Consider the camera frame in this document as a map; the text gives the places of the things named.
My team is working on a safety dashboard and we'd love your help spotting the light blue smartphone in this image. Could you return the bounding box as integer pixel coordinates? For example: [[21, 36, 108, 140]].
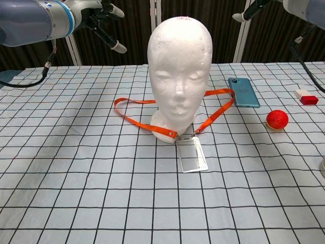
[[227, 77, 261, 109]]

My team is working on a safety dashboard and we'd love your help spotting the white foam mannequin head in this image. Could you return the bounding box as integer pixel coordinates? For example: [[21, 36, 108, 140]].
[[147, 15, 213, 142]]

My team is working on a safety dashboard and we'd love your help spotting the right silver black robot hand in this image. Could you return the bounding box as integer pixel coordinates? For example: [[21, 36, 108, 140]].
[[232, 0, 289, 22]]

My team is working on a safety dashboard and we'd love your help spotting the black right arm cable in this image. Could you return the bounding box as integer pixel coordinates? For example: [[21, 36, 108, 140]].
[[290, 24, 325, 93]]

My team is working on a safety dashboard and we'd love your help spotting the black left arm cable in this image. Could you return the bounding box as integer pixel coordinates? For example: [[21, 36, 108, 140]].
[[0, 37, 58, 88]]

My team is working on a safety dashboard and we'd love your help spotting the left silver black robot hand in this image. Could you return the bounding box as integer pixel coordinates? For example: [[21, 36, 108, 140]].
[[63, 0, 127, 53]]

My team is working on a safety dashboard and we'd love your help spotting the red and white eraser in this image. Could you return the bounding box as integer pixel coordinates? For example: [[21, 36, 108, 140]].
[[294, 88, 319, 106]]

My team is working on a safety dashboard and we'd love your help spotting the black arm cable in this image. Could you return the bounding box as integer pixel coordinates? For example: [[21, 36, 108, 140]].
[[0, 37, 58, 88], [290, 24, 325, 93]]

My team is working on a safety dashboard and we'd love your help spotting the red textured ball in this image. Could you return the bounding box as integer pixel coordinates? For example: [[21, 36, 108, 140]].
[[266, 109, 289, 132]]

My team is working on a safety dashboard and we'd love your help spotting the white black checkered tablecloth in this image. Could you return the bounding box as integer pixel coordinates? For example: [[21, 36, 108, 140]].
[[0, 62, 325, 244]]

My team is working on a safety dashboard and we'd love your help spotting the blue padded table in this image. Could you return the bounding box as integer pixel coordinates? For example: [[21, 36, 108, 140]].
[[0, 69, 22, 89]]

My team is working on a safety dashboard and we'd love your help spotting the orange lanyard with clear badge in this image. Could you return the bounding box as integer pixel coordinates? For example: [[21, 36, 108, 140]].
[[113, 88, 236, 174]]

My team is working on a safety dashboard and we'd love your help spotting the black folding screen white frame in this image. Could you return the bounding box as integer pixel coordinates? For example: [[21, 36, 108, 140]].
[[0, 0, 325, 73]]

